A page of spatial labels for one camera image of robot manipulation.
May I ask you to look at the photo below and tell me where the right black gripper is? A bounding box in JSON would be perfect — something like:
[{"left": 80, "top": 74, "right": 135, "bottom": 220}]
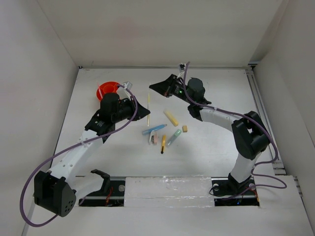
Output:
[{"left": 150, "top": 74, "right": 194, "bottom": 105}]

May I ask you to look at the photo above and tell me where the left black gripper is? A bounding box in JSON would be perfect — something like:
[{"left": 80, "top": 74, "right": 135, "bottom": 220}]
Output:
[{"left": 112, "top": 96, "right": 150, "bottom": 123}]

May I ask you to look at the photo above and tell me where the pale yellow pen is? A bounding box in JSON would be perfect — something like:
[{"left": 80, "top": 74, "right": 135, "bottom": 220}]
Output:
[{"left": 147, "top": 89, "right": 151, "bottom": 127}]

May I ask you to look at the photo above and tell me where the pink pen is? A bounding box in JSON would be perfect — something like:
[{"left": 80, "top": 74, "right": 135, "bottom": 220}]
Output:
[{"left": 97, "top": 82, "right": 103, "bottom": 100}]

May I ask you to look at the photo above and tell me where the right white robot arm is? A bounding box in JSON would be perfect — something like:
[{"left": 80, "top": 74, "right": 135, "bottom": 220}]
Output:
[{"left": 149, "top": 74, "right": 270, "bottom": 195}]

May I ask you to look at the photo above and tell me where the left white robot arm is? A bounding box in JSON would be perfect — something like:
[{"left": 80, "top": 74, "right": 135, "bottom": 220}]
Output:
[{"left": 34, "top": 93, "right": 150, "bottom": 217}]

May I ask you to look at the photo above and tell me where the orange round divided container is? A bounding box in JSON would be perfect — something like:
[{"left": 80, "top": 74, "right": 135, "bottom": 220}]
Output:
[{"left": 96, "top": 82, "right": 119, "bottom": 101}]

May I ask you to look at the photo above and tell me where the yellow highlighter marker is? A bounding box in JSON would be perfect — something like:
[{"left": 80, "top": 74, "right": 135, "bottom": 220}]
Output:
[{"left": 163, "top": 110, "right": 179, "bottom": 126}]

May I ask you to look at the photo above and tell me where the blue pen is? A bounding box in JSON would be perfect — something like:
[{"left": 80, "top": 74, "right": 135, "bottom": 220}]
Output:
[{"left": 142, "top": 124, "right": 167, "bottom": 135}]

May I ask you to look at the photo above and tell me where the green highlighter marker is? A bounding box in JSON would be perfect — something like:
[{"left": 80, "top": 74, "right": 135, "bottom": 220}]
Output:
[{"left": 166, "top": 129, "right": 182, "bottom": 146}]

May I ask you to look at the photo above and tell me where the yellow black-tipped pen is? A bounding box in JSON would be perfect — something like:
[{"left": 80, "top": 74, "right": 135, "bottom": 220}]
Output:
[{"left": 160, "top": 135, "right": 166, "bottom": 154}]

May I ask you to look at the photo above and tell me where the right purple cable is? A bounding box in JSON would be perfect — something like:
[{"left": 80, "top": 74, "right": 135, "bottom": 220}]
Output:
[{"left": 183, "top": 61, "right": 287, "bottom": 200}]

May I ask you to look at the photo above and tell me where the purple cable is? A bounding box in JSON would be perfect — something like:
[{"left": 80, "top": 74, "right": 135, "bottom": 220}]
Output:
[
  {"left": 19, "top": 83, "right": 137, "bottom": 226},
  {"left": 183, "top": 61, "right": 287, "bottom": 200}
]

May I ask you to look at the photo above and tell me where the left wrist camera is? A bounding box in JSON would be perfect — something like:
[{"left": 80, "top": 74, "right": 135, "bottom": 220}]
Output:
[{"left": 116, "top": 81, "right": 132, "bottom": 100}]

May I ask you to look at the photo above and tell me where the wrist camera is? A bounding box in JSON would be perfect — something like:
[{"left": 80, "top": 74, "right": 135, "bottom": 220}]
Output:
[
  {"left": 177, "top": 63, "right": 186, "bottom": 78},
  {"left": 116, "top": 81, "right": 132, "bottom": 100}
]

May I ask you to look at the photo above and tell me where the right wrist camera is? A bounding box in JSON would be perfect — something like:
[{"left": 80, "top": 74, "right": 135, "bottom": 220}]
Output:
[{"left": 177, "top": 63, "right": 186, "bottom": 78}]

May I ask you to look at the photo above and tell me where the aluminium rail frame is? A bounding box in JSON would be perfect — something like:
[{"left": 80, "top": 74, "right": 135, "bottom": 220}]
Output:
[{"left": 247, "top": 63, "right": 302, "bottom": 197}]

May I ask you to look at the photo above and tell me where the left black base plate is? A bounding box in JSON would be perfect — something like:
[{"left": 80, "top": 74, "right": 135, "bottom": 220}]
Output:
[{"left": 78, "top": 177, "right": 126, "bottom": 207}]

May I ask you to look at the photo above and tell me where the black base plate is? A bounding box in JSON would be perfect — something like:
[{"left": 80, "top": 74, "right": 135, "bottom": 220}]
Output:
[
  {"left": 209, "top": 177, "right": 260, "bottom": 207},
  {"left": 78, "top": 177, "right": 126, "bottom": 207}
]

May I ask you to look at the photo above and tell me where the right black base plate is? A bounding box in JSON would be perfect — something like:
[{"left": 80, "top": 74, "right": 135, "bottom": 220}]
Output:
[{"left": 209, "top": 177, "right": 260, "bottom": 207}]

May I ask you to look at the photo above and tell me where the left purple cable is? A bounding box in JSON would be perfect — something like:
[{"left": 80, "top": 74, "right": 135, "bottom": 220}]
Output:
[{"left": 19, "top": 83, "right": 137, "bottom": 226}]

